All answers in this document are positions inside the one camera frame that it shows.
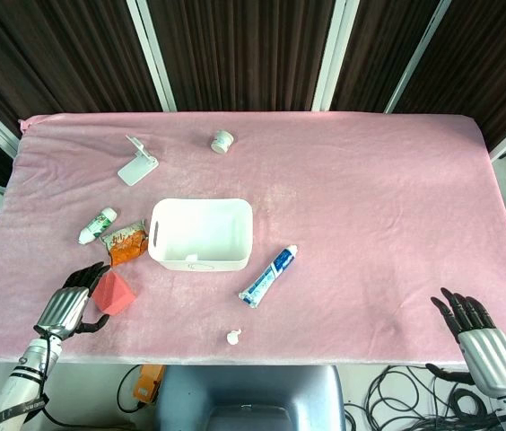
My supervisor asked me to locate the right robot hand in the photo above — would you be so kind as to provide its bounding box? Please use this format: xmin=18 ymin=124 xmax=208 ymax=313
xmin=425 ymin=287 xmax=506 ymax=398

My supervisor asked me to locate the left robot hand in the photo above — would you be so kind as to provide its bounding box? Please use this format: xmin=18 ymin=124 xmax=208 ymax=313
xmin=33 ymin=262 xmax=111 ymax=340

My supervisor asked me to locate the red foam block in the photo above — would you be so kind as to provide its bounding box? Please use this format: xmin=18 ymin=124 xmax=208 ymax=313
xmin=92 ymin=270 xmax=137 ymax=316

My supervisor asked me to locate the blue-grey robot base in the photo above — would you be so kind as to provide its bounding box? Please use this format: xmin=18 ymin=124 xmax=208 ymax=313
xmin=153 ymin=364 xmax=347 ymax=431

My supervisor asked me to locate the white green small bottle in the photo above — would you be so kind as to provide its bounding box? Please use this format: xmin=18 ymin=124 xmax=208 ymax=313
xmin=77 ymin=207 xmax=118 ymax=246

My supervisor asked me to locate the orange snack packet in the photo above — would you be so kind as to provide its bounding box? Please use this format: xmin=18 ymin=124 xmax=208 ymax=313
xmin=100 ymin=219 xmax=150 ymax=268

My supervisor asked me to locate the orange device under table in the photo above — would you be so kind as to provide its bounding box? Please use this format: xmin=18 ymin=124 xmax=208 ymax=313
xmin=130 ymin=364 xmax=166 ymax=402

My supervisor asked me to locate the white plastic bin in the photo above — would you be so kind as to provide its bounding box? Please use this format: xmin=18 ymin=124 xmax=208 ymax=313
xmin=147 ymin=198 xmax=254 ymax=272

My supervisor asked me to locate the white folding phone stand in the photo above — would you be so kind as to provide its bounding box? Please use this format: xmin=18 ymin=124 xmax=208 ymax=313
xmin=117 ymin=135 xmax=160 ymax=186

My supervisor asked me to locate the blue white toothpaste tube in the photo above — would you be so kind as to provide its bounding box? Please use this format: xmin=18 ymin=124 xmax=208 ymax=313
xmin=239 ymin=244 xmax=299 ymax=308

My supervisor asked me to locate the small white jar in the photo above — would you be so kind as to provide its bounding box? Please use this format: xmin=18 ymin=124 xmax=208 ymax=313
xmin=210 ymin=129 xmax=234 ymax=154

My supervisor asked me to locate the pink tablecloth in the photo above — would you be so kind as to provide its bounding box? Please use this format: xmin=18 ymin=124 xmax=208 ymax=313
xmin=0 ymin=111 xmax=506 ymax=365

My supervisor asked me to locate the dark slatted folding screen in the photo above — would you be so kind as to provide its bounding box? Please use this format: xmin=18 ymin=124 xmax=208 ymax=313
xmin=0 ymin=0 xmax=506 ymax=185

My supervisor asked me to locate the black cable bundle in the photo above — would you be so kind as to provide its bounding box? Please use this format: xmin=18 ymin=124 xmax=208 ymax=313
xmin=345 ymin=364 xmax=506 ymax=431

